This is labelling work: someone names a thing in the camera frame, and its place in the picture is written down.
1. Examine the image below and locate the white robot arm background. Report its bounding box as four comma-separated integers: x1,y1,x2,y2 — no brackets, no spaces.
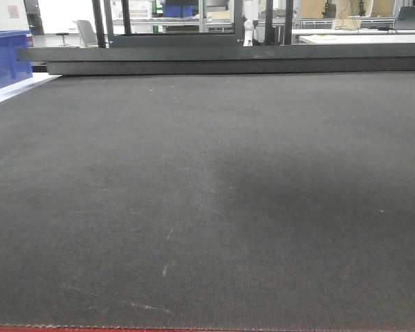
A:
242,0,259,47

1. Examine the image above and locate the dark grey table mat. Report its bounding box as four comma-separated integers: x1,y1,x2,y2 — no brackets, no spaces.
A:
0,73,415,331

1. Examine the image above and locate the white background table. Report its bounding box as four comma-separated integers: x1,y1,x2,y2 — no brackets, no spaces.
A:
292,29,415,45

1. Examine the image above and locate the grey office chair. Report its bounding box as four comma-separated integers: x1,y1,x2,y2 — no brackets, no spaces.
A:
74,20,98,48

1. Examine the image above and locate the black stool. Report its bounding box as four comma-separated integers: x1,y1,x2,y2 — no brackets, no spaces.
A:
55,33,71,47

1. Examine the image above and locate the blue plastic crate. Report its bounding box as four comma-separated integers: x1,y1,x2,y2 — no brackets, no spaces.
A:
0,30,33,89

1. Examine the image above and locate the dark metal frame rail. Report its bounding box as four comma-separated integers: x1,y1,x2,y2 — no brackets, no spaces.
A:
17,1,415,75

